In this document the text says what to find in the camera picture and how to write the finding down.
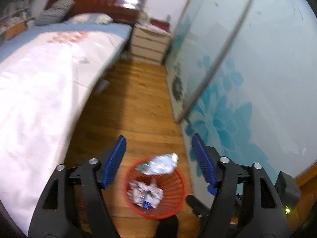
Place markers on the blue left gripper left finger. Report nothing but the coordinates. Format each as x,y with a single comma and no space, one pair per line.
113,162

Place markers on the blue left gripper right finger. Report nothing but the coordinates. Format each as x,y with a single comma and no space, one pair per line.
207,158

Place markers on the crushed clear plastic bottle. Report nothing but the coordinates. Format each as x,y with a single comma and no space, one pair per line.
159,165

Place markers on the white paper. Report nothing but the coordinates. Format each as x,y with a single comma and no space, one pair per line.
145,196

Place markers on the red plastic mesh basket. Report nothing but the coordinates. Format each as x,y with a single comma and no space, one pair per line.
173,186

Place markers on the frosted floral sliding door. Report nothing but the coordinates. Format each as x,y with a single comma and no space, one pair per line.
242,75

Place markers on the cream bedside drawer cabinet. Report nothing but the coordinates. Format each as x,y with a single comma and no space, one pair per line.
149,45

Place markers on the wooden bed with headboard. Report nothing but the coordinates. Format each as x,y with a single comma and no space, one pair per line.
99,7

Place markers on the red box on nightstand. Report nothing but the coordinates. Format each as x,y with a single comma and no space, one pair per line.
160,24

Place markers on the white flat pillow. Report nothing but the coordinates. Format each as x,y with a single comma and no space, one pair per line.
91,18

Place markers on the grey checked pillow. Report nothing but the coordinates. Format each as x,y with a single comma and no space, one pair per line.
55,14

